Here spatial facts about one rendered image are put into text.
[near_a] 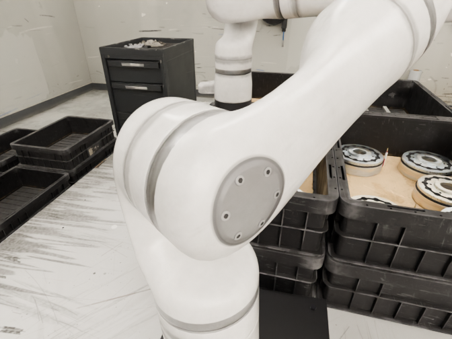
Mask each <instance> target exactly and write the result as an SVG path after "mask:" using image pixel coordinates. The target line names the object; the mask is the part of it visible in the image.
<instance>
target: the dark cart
mask: <svg viewBox="0 0 452 339"><path fill-rule="evenodd" d="M143 40H144V41H145V42H147V40H154V41H155V40H156V41H157V42H158V41H160V42H164V43H166V44H165V45H163V46H156V47H148V48H125V47H124V46H125V45H127V44H132V45H133V44H139V43H142V41H143ZM99 50H100V56H101V60H102V66H103V70H104V75H105V79H106V85H107V89H108V95H109V99H110V105H111V109H112V115H113V119H114V126H115V129H116V136H118V133H119V132H120V129H121V128H122V126H123V124H124V123H125V122H126V120H127V119H128V117H129V116H130V115H131V114H132V113H133V112H134V111H135V110H137V109H138V108H140V107H141V106H142V105H144V104H146V103H147V102H150V101H152V100H156V99H159V98H167V97H176V98H186V99H189V100H194V101H196V75H195V62H194V39H193V38H150V37H141V38H135V39H132V40H127V41H124V42H118V43H115V44H109V45H106V46H101V47H99Z"/></svg>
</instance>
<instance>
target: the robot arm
mask: <svg viewBox="0 0 452 339"><path fill-rule="evenodd" d="M206 8H207V9H208V12H209V13H210V15H211V16H212V17H213V18H214V19H215V20H217V21H218V22H221V23H223V24H225V27H224V33H223V36H222V37H221V38H220V39H219V40H218V41H217V43H216V45H215V80H214V81H206V82H200V83H199V84H198V92H199V93H214V94H215V106H210V105H207V104H203V103H200V102H196V101H194V100H189V99H186V98H176V97H167V98H159V99H156V100H152V101H150V102H147V103H146V104H144V105H142V106H141V107H140V108H138V109H137V110H135V111H134V112H133V113H132V114H131V115H130V116H129V117H128V119H127V120H126V122H125V123H124V124H123V126H122V128H121V129H120V132H119V133H118V136H117V139H116V143H115V146H114V154H113V173H114V181H115V185H116V191H117V194H118V199H119V201H120V205H121V209H122V213H123V215H124V220H125V222H126V226H127V229H128V233H129V236H130V240H131V243H132V245H133V250H134V252H135V256H136V259H137V262H138V264H139V267H140V269H141V271H142V273H143V275H144V277H145V279H146V281H147V283H148V285H149V287H150V289H151V292H152V293H153V298H154V301H155V305H156V308H157V313H158V316H159V322H160V325H161V330H162V334H163V339H259V267H258V260H257V257H256V254H255V252H254V250H253V248H252V246H251V245H250V242H251V241H252V240H253V239H254V238H255V237H256V236H257V235H258V234H259V233H260V232H261V231H262V230H263V229H264V228H265V227H266V226H267V225H268V224H269V223H270V222H271V221H272V220H273V219H274V218H275V216H277V214H279V212H280V211H281V210H282V208H283V207H284V206H285V205H286V203H288V201H289V200H290V199H291V198H292V196H293V195H294V194H295V193H296V191H297V190H298V189H299V187H300V186H301V185H302V183H304V181H305V180H306V179H307V177H308V176H309V175H310V173H311V172H312V171H313V170H314V169H315V167H316V166H317V165H318V163H319V162H320V161H321V160H322V159H323V158H324V156H325V155H326V154H327V152H328V151H329V150H330V149H331V148H332V147H333V145H334V144H335V143H336V142H337V140H338V139H339V138H340V137H341V136H342V135H343V134H344V133H345V132H346V131H347V130H348V129H349V127H350V126H351V125H352V124H353V123H354V122H355V121H356V120H357V119H358V118H359V117H360V116H361V114H362V113H363V112H364V111H365V110H366V109H367V108H368V107H369V106H370V105H371V104H372V103H373V102H374V101H375V100H376V99H377V98H378V97H379V96H380V95H381V94H382V93H383V92H384V91H386V90H387V89H388V88H389V87H391V86H392V85H393V84H394V83H395V82H396V81H397V80H398V79H399V78H400V77H401V76H402V75H403V74H404V73H405V72H406V71H407V70H408V69H409V68H410V67H411V66H412V65H413V64H414V63H416V62H417V61H418V60H419V58H420V57H421V56H422V55H423V54H424V53H425V52H426V51H427V49H428V48H429V46H430V45H431V44H432V42H433V40H434V39H435V37H436V36H437V34H438V33H439V31H440V29H441V27H442V26H443V24H444V23H447V22H452V0H206ZM300 17H316V19H315V20H314V21H313V23H312V25H311V27H310V28H309V30H308V32H307V35H306V37H305V41H304V43H303V48H302V51H301V59H300V65H299V70H298V71H297V72H296V73H295V74H294V75H293V76H292V77H290V78H289V79H287V80H286V81H285V82H284V83H282V84H281V85H280V86H278V87H277V88H276V89H275V90H273V91H272V92H270V93H269V94H268V95H266V96H264V97H263V98H261V99H260V100H258V101H256V102H254V103H253V104H252V45H253V42H254V38H255V35H256V28H257V25H258V20H260V19H291V18H300Z"/></svg>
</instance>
